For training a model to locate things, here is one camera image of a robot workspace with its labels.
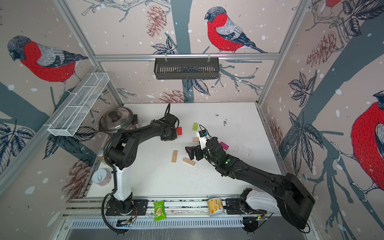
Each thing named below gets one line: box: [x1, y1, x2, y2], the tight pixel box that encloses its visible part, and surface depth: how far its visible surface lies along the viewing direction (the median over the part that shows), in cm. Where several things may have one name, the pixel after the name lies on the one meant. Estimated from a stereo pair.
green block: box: [192, 122, 199, 131], surface depth 109 cm
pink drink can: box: [91, 169, 112, 187], surface depth 81 cm
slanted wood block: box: [182, 157, 196, 166], surface depth 91 cm
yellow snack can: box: [207, 197, 225, 217], surface depth 70 cm
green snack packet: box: [153, 200, 167, 222], surface depth 73 cm
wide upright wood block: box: [171, 150, 179, 163], surface depth 94 cm
